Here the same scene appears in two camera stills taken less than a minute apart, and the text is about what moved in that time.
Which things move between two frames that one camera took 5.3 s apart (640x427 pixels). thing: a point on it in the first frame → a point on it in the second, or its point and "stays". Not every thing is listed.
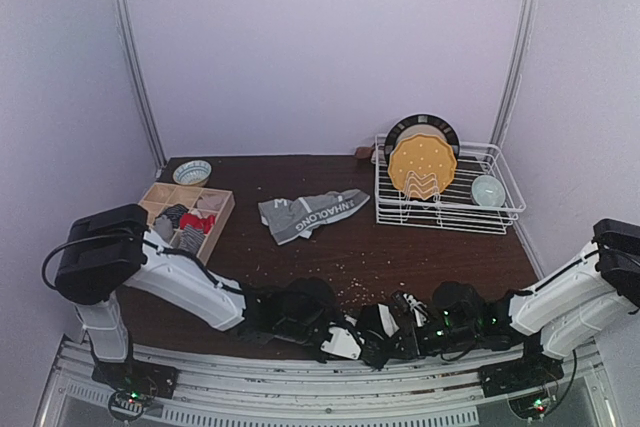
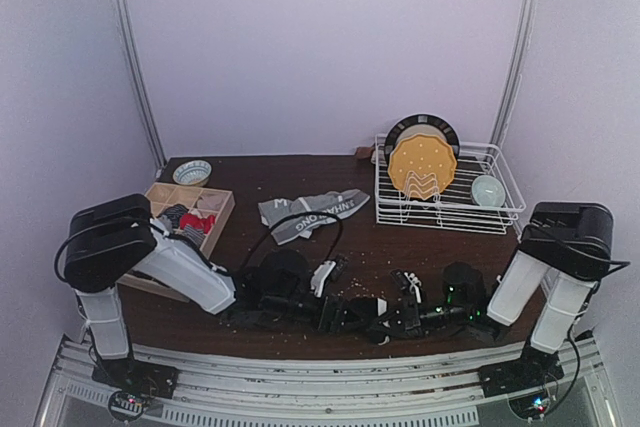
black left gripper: x=316 y=329 → x=329 y=315
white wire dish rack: x=467 y=186 stays
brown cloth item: x=364 y=152 stays
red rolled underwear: x=207 y=222 stays
